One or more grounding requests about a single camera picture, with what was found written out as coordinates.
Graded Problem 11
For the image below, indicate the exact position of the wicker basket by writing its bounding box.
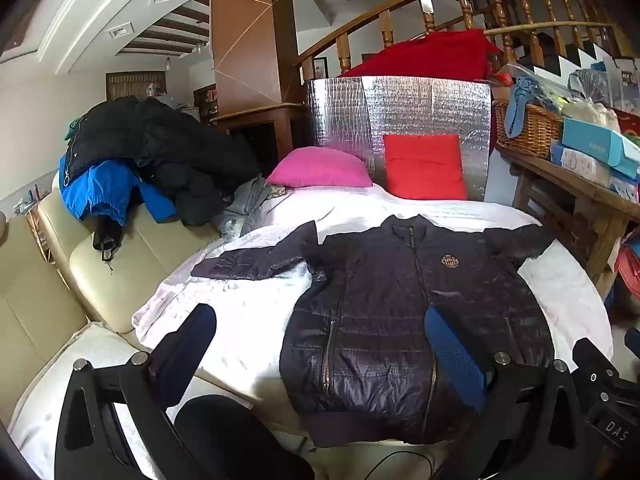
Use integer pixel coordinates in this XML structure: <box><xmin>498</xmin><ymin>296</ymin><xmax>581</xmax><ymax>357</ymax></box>
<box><xmin>492</xmin><ymin>100</ymin><xmax>566</xmax><ymax>161</ymax></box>

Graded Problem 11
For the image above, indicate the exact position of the blue jacket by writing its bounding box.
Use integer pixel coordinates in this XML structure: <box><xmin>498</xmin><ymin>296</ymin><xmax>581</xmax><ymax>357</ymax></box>
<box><xmin>59</xmin><ymin>155</ymin><xmax>178</xmax><ymax>263</ymax></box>

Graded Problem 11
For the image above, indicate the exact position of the teal box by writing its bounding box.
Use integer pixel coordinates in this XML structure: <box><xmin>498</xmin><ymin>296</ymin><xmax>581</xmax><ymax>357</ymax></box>
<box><xmin>562</xmin><ymin>117</ymin><xmax>640</xmax><ymax>181</ymax></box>

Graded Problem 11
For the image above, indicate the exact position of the cream leather sofa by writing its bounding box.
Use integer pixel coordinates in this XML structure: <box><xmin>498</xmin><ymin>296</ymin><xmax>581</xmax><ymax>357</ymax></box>
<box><xmin>0</xmin><ymin>172</ymin><xmax>221</xmax><ymax>411</ymax></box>

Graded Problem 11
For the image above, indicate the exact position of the red cloth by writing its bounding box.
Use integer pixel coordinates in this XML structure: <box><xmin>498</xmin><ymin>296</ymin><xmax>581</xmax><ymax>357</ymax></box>
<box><xmin>340</xmin><ymin>29</ymin><xmax>501</xmax><ymax>81</ymax></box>

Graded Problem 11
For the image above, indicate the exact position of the brown wooden nightstand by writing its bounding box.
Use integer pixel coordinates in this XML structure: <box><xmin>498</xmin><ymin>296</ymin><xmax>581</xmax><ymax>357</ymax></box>
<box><xmin>210</xmin><ymin>0</ymin><xmax>301</xmax><ymax>116</ymax></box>

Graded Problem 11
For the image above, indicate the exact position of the bamboo blind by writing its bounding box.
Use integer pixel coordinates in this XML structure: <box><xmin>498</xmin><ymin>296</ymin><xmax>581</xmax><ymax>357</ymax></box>
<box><xmin>105</xmin><ymin>72</ymin><xmax>166</xmax><ymax>104</ymax></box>

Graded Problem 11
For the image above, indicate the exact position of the black cable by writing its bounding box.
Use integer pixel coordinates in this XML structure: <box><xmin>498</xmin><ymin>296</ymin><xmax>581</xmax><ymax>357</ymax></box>
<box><xmin>365</xmin><ymin>450</ymin><xmax>441</xmax><ymax>480</ymax></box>

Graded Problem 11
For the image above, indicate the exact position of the silver foil mat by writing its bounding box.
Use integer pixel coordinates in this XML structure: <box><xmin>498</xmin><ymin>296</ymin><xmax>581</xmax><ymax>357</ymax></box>
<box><xmin>305</xmin><ymin>76</ymin><xmax>493</xmax><ymax>202</ymax></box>

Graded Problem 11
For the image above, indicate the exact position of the pile of black jackets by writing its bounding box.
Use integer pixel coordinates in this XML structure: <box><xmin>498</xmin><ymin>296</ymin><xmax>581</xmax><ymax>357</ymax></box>
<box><xmin>65</xmin><ymin>96</ymin><xmax>261</xmax><ymax>227</ymax></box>

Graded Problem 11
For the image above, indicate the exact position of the grey plastic bag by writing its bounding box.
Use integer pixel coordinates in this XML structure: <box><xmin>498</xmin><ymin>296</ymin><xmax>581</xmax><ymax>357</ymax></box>
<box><xmin>570</xmin><ymin>67</ymin><xmax>613</xmax><ymax>106</ymax></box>

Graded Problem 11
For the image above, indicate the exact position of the dark navy quilted jacket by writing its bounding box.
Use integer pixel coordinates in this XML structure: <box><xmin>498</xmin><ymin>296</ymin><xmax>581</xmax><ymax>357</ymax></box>
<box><xmin>191</xmin><ymin>214</ymin><xmax>557</xmax><ymax>447</ymax></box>

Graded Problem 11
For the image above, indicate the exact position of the wooden cabinet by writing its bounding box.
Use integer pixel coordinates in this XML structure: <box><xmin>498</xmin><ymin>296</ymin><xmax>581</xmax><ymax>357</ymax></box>
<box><xmin>210</xmin><ymin>102</ymin><xmax>308</xmax><ymax>166</ymax></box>

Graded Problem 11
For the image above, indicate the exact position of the grey cloth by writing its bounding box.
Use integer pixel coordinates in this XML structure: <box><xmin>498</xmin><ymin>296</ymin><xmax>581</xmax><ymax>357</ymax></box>
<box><xmin>215</xmin><ymin>174</ymin><xmax>291</xmax><ymax>241</ymax></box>

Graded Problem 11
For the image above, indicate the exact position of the white patterned packet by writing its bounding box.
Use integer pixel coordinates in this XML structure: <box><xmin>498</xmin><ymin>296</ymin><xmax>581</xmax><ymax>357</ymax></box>
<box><xmin>550</xmin><ymin>142</ymin><xmax>613</xmax><ymax>186</ymax></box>

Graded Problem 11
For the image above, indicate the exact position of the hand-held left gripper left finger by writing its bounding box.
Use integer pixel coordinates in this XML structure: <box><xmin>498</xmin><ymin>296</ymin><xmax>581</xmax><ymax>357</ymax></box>
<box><xmin>54</xmin><ymin>302</ymin><xmax>218</xmax><ymax>480</ymax></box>

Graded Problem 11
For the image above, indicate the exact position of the red bag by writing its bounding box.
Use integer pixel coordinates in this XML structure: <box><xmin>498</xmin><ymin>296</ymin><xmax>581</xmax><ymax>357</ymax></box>
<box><xmin>615</xmin><ymin>245</ymin><xmax>640</xmax><ymax>301</ymax></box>

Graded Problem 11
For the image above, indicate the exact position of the wooden table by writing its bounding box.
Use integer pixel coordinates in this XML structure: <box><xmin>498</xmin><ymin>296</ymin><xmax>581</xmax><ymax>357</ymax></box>
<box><xmin>497</xmin><ymin>145</ymin><xmax>640</xmax><ymax>286</ymax></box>

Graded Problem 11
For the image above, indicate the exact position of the white bed sheet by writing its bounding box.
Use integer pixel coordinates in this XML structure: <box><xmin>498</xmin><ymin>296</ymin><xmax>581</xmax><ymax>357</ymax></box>
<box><xmin>7</xmin><ymin>180</ymin><xmax>615</xmax><ymax>480</ymax></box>

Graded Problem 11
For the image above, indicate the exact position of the pink pillow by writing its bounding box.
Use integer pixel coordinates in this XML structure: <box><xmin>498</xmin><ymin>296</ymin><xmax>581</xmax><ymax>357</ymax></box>
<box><xmin>266</xmin><ymin>146</ymin><xmax>373</xmax><ymax>188</ymax></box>

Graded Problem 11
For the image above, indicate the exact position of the red pillow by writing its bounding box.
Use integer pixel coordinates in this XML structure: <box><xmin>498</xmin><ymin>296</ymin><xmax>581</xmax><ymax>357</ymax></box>
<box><xmin>382</xmin><ymin>134</ymin><xmax>468</xmax><ymax>201</ymax></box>

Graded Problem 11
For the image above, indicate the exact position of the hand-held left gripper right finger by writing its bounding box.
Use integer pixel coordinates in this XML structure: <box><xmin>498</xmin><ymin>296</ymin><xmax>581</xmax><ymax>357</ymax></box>
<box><xmin>424</xmin><ymin>306</ymin><xmax>591</xmax><ymax>480</ymax></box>

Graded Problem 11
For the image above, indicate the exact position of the blue cloth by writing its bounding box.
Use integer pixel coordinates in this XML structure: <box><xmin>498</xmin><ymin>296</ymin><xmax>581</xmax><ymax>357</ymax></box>
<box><xmin>505</xmin><ymin>77</ymin><xmax>561</xmax><ymax>140</ymax></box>

